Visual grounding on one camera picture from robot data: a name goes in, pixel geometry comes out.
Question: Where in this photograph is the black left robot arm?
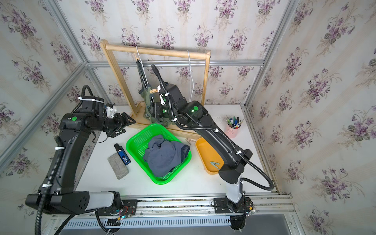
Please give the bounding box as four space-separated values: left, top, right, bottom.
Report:
25 85 136 235

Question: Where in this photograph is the white wire hanger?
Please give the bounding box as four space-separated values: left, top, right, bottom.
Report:
187 51 194 102
136 46 149 90

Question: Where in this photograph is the yellow clothespin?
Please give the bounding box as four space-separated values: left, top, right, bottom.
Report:
149 87 161 94

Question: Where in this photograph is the grey blue tank top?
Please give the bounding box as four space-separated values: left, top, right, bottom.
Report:
143 135 191 178

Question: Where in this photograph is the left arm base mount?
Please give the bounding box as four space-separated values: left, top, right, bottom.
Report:
95 199 138 228

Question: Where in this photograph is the yellow plastic tray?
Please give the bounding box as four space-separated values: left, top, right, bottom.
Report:
195 138 224 175

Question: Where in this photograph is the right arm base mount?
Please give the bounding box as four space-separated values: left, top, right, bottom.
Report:
211 195 256 231

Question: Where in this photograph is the grey sponge block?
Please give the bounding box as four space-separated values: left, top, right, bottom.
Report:
107 153 129 180

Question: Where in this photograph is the mint green clothespin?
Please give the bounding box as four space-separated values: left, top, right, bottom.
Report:
210 161 221 171

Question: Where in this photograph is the pink pen cup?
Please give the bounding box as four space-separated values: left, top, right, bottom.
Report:
225 116 245 138

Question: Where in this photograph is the blue black handheld device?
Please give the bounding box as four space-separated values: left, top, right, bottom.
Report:
114 144 131 165

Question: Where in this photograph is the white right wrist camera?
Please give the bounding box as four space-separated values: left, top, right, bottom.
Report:
158 85 165 105

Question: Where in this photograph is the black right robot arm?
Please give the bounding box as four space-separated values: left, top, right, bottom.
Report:
151 65 275 203

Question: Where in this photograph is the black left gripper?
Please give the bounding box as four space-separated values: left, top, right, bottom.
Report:
92 111 135 137

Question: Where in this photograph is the olive green tank top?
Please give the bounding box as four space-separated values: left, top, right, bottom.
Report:
139 84 170 127

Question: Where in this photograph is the green plastic basket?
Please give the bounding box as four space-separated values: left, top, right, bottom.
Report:
126 124 192 185

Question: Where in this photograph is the wooden clothes rack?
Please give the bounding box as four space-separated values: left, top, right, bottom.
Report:
99 39 212 140

